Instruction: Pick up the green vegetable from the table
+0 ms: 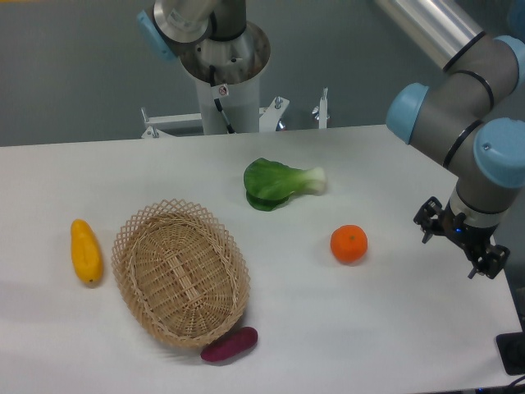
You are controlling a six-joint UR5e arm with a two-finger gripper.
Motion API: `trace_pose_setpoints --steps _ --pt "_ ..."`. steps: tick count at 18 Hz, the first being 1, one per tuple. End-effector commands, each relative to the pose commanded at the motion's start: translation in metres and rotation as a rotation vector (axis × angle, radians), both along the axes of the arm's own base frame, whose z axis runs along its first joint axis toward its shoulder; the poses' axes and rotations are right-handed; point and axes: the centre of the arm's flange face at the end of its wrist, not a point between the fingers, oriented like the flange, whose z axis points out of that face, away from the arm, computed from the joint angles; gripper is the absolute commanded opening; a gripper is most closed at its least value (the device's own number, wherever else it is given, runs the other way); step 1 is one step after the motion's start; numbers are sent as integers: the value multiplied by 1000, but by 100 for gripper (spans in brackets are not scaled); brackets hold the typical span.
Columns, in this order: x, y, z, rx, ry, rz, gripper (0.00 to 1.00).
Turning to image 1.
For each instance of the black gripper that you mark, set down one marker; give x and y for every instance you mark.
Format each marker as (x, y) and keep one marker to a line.
(487, 260)

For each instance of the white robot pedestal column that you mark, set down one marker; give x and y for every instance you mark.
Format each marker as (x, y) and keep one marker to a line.
(240, 102)

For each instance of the white metal base frame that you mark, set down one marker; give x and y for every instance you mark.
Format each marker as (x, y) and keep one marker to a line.
(270, 119)

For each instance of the black device at table corner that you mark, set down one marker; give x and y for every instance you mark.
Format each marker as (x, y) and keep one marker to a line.
(511, 349)

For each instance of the woven wicker basket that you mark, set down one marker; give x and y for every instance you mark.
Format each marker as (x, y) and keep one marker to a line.
(180, 273)

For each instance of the orange mandarin fruit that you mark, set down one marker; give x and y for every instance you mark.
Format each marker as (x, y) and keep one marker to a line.
(349, 244)

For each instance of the green bok choy vegetable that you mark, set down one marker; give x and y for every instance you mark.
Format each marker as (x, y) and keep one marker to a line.
(269, 184)

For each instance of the yellow mango fruit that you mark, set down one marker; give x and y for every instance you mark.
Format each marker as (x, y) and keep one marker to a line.
(86, 255)

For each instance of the purple sweet potato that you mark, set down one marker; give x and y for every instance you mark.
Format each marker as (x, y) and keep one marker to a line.
(230, 346)

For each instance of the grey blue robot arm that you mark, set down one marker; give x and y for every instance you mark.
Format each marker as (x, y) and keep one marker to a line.
(225, 55)

